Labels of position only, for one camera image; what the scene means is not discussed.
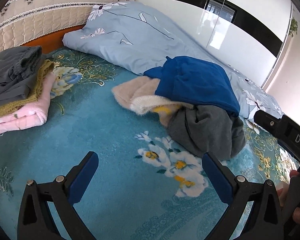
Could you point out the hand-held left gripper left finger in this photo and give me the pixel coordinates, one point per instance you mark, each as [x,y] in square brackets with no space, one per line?
[83,180]

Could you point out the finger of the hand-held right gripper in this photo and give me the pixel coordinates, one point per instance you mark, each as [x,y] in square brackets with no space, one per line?
[268,122]

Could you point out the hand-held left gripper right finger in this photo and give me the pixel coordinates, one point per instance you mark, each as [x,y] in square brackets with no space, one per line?
[216,180]

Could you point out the blue sweatshirt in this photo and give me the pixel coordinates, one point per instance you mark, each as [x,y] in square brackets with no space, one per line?
[197,85]

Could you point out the person's right hand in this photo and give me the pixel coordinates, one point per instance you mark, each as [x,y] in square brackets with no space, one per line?
[282,192]

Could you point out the grey hoodie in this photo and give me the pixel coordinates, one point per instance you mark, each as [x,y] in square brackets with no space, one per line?
[205,130]

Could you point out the teal floral bed blanket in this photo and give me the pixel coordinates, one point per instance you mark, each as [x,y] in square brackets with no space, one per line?
[102,130]

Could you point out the pink fleece garment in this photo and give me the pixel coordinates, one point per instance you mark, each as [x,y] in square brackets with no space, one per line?
[22,120]

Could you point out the yellow cloth piece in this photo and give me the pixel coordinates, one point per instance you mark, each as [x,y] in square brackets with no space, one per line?
[163,109]

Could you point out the green plant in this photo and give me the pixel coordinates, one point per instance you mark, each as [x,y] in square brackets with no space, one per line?
[293,26]

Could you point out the beige fluffy garment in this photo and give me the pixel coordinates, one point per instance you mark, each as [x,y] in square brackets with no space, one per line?
[132,92]

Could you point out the olive knit sweater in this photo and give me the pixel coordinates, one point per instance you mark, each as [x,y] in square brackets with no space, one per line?
[43,70]

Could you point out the dark grey folded pants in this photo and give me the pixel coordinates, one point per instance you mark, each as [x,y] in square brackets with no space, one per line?
[10,75]

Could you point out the white glossy wardrobe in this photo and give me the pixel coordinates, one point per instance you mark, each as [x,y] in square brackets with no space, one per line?
[185,12]

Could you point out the wooden headboard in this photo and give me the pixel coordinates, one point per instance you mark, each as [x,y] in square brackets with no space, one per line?
[52,40]

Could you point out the light blue floral duvet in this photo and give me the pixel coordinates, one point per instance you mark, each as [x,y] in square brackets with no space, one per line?
[140,37]

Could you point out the beige quilted headboard cover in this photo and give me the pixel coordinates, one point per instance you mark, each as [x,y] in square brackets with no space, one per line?
[40,25]

